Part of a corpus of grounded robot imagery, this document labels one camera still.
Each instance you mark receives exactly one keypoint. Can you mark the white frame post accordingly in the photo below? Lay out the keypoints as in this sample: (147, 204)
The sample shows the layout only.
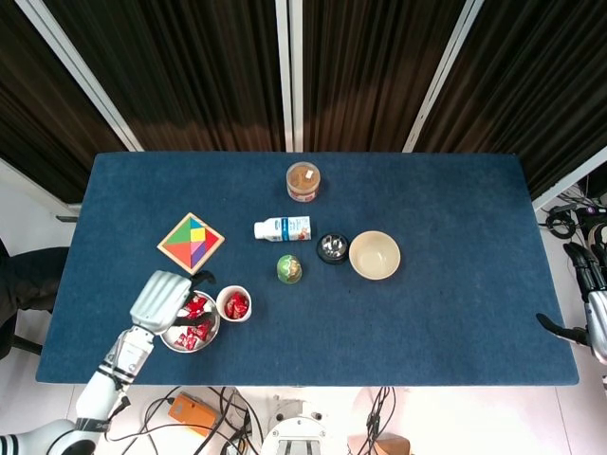
(441, 76)
(80, 76)
(289, 71)
(569, 180)

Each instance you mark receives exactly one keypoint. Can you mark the colourful wooden tangram puzzle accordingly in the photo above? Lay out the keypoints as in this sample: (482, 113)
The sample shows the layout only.
(189, 242)

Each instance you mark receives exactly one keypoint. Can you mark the white milk drink bottle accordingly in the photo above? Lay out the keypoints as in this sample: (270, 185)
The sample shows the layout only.
(284, 229)

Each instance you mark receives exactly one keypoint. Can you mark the blue felt table cloth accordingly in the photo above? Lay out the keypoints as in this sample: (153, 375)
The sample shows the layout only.
(427, 322)

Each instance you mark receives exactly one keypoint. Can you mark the beige bowl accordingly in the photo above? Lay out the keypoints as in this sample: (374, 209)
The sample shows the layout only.
(374, 256)

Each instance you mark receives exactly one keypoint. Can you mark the red candy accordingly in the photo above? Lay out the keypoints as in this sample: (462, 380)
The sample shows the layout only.
(191, 309)
(201, 302)
(187, 339)
(205, 330)
(242, 301)
(231, 309)

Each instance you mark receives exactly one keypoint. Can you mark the clear plastic snack jar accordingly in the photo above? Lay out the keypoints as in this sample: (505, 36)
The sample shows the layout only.
(303, 180)

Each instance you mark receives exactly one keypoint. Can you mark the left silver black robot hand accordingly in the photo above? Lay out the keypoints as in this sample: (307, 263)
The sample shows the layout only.
(159, 301)

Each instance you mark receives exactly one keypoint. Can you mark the orange box device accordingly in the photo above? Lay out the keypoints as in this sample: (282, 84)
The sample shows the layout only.
(189, 412)

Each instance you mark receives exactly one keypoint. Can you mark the brown rounded object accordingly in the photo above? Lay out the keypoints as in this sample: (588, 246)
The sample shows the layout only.
(379, 445)

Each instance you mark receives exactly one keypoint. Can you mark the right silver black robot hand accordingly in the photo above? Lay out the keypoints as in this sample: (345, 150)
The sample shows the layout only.
(597, 322)

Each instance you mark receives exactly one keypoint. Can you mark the chrome call bell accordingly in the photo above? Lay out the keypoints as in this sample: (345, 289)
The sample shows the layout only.
(332, 249)

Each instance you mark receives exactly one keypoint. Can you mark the silver metal plate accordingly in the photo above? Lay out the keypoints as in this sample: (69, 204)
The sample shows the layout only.
(189, 349)

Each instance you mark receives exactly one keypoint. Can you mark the dark brown curtain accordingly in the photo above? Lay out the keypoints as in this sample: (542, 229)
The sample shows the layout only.
(38, 118)
(531, 85)
(370, 71)
(189, 71)

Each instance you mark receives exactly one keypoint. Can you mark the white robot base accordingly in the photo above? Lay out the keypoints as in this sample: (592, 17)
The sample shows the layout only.
(294, 431)

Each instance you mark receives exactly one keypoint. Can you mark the white paper cup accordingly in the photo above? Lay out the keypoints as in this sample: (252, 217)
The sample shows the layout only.
(232, 289)

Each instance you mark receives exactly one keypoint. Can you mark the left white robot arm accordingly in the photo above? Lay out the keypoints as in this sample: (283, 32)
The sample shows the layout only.
(102, 393)

